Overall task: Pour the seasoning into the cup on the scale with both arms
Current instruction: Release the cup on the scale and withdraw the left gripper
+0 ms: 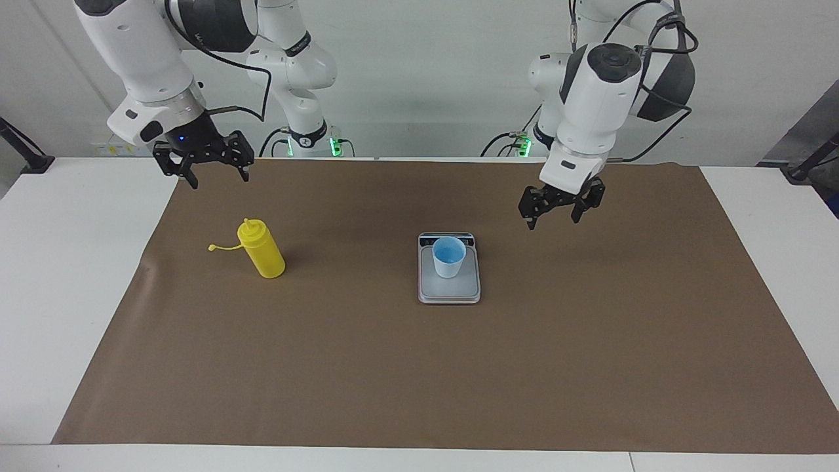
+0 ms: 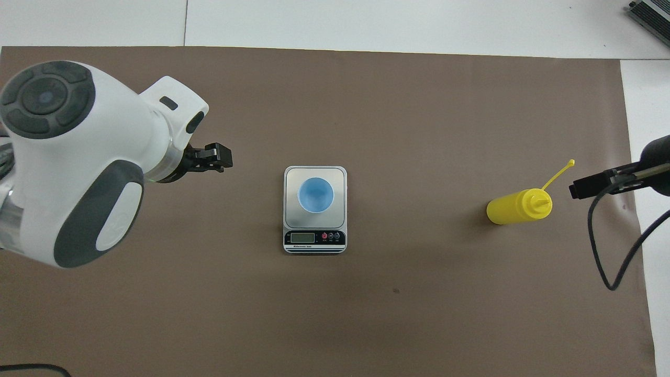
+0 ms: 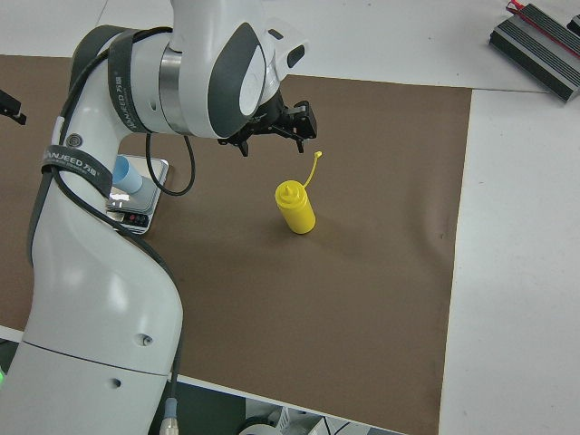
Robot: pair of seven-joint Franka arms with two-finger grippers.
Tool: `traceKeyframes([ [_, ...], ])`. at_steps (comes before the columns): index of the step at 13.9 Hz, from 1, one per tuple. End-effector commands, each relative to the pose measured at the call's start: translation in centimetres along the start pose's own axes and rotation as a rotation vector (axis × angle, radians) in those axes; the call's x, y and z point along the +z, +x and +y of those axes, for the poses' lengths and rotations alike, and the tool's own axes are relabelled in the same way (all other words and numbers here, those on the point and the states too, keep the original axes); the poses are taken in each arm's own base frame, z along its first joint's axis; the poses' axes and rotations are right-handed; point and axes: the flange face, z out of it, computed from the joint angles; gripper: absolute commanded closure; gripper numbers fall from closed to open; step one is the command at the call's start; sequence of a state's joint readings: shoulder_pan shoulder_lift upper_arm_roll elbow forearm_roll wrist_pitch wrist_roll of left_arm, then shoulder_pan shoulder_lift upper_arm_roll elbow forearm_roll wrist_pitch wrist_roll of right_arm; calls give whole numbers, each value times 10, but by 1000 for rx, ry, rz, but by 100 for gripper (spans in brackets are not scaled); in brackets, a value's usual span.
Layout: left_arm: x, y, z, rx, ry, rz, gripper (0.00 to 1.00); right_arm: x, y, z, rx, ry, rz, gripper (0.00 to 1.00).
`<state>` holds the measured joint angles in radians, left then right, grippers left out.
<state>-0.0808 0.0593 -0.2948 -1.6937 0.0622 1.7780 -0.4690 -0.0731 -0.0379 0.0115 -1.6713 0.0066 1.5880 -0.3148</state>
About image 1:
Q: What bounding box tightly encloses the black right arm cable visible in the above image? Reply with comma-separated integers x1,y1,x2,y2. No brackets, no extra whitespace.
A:
164,0,273,124

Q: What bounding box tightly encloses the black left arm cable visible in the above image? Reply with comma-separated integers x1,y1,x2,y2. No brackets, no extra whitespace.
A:
570,0,699,163

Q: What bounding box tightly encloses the white wall socket box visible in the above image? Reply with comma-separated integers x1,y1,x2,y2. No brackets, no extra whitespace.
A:
90,134,155,157

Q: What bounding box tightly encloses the yellow squeeze bottle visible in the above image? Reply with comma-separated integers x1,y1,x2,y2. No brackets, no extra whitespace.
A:
208,218,286,279

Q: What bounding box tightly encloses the dark grey panel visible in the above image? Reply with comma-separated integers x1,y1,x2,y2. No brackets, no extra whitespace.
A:
757,82,839,168

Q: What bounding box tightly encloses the silver digital kitchen scale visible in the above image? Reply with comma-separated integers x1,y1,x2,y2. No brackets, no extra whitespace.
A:
418,231,482,305

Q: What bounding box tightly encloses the brown paper mat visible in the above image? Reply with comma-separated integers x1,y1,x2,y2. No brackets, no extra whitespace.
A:
51,157,839,454

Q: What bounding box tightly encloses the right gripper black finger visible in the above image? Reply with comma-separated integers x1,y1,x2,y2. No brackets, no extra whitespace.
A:
223,130,255,182
153,144,199,189

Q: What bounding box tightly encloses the light blue plastic cup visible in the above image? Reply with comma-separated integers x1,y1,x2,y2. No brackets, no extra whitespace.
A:
432,237,467,279

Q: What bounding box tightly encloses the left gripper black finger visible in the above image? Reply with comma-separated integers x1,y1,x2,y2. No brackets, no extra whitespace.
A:
518,187,548,230
572,180,606,224

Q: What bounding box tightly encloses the black clamp stand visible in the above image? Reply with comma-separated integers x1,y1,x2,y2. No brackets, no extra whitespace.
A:
0,117,55,174
783,131,839,183

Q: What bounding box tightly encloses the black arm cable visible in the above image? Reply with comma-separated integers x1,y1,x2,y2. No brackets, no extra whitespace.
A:
164,0,273,124
570,0,699,163

